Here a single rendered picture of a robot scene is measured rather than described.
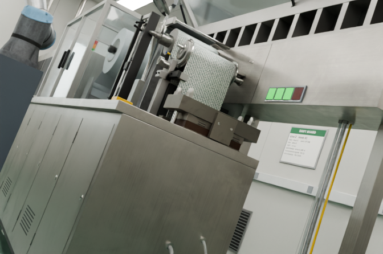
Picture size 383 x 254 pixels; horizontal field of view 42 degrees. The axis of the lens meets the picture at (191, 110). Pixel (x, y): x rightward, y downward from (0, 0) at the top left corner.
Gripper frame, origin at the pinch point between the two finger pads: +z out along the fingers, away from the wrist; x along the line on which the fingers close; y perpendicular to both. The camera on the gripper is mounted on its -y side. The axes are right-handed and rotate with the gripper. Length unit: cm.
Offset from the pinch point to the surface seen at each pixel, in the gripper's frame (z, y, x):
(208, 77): 33.8, 4.4, -4.9
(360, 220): 86, -3, -81
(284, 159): 215, 180, 264
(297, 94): 49, 16, -47
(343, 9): 27, 45, -56
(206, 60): 26.3, 6.6, -4.9
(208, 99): 42.6, -0.5, -4.8
